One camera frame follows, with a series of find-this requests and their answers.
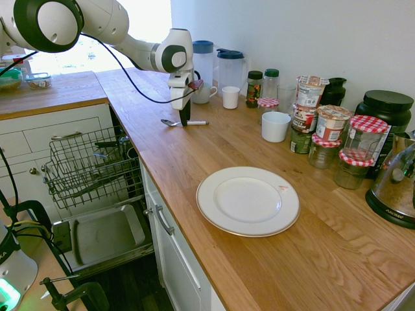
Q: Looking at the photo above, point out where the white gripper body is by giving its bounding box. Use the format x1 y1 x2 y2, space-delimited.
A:
168 71 193 111

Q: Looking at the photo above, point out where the metal spoon white handle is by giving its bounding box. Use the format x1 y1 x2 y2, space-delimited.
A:
160 118 209 128

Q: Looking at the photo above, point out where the open dishwasher door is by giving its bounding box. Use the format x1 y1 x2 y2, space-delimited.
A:
51 203 155 277

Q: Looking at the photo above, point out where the clear pitcher blue round lid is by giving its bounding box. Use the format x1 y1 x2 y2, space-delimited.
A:
192 40 215 89

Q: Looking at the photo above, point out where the small white paper cup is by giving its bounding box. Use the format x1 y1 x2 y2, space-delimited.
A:
221 86 241 110

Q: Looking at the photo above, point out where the clear pitcher dark spout lid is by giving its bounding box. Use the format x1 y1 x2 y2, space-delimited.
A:
216 48 249 95

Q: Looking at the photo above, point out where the spice jar black lid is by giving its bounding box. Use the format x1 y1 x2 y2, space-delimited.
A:
245 70 264 109

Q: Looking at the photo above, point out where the black utensil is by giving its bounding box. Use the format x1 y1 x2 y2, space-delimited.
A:
93 140 120 150

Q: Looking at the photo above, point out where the glass jar red checkered lid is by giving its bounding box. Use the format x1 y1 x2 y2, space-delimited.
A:
257 97 280 126
308 132 343 170
343 114 389 162
333 149 375 190

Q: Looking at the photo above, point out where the bright window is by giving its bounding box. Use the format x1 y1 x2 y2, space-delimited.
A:
28 0 173 76

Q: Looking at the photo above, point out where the spice jar green lid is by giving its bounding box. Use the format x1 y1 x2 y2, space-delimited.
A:
263 68 280 100

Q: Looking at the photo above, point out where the wide white cup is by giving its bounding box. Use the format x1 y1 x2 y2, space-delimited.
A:
261 111 292 144

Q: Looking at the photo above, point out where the clear drinking glass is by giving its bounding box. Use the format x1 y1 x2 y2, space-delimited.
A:
277 84 298 115

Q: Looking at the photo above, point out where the white plate gold rim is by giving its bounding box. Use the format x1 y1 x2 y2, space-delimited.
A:
195 166 302 238

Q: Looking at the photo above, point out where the green ice cream tub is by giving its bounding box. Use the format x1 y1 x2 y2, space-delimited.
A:
289 125 314 155

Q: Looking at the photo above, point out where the brown print ice cream tub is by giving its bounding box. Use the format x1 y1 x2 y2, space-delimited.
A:
292 102 320 135

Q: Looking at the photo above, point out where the white ice cream tub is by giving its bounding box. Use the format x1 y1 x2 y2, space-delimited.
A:
295 75 331 109

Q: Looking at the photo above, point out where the clear food container teal lid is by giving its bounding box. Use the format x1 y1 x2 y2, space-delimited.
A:
25 72 53 90

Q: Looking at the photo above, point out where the red band ice cream tub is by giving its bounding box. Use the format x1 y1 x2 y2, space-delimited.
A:
315 104 353 143

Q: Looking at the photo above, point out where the black shaker bottle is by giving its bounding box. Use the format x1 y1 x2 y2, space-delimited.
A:
320 77 348 108

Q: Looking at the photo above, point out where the white drawer cabinet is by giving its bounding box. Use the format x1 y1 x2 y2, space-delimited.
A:
0 101 123 225

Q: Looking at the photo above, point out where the green lid food bowl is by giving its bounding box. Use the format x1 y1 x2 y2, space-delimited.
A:
0 67 25 93

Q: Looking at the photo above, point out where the large black supplement tub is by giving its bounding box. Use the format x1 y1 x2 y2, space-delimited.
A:
354 89 415 180

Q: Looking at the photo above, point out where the stainless steel electric kettle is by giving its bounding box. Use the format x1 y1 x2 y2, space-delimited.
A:
365 130 415 231

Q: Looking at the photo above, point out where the white mug with handle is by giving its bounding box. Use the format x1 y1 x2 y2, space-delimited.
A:
192 82 219 105

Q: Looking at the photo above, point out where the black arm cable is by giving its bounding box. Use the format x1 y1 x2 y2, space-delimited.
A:
79 31 197 105

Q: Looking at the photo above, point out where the metal bar cabinet handle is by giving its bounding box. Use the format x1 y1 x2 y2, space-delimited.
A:
154 204 176 236

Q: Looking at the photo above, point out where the metal drawer pull handle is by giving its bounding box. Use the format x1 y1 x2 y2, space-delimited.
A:
51 130 84 141

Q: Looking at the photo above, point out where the grey wire dishwasher rack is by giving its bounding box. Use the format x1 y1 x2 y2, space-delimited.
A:
43 126 145 211

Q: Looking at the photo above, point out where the white cabinet with bar handle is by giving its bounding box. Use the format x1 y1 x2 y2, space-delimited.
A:
139 161 228 311

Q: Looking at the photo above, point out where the black base cable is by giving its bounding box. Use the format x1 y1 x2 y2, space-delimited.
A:
0 147 76 277

